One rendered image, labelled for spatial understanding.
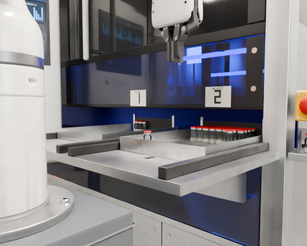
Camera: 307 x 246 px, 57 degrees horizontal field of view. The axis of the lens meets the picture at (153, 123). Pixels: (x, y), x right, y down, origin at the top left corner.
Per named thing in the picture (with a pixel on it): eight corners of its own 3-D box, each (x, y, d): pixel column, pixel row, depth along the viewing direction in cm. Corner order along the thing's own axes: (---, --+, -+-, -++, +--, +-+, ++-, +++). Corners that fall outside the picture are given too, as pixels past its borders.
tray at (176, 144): (195, 138, 99) (195, 128, 99) (271, 145, 81) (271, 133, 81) (120, 150, 74) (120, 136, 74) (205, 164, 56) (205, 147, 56)
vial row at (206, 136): (192, 140, 91) (193, 126, 91) (246, 146, 79) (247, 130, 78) (188, 141, 89) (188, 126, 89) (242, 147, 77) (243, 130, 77)
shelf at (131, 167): (123, 134, 126) (123, 130, 126) (290, 154, 78) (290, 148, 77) (9, 147, 91) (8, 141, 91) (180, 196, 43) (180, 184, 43)
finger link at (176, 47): (193, 27, 56) (192, 61, 57) (180, 30, 58) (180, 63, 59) (183, 24, 54) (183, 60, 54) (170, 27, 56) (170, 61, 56)
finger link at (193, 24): (208, 13, 52) (190, 37, 55) (186, -11, 55) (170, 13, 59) (205, 12, 51) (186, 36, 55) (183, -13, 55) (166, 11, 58)
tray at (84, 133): (131, 131, 122) (131, 123, 122) (178, 136, 104) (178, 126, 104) (56, 138, 98) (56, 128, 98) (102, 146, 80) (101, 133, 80)
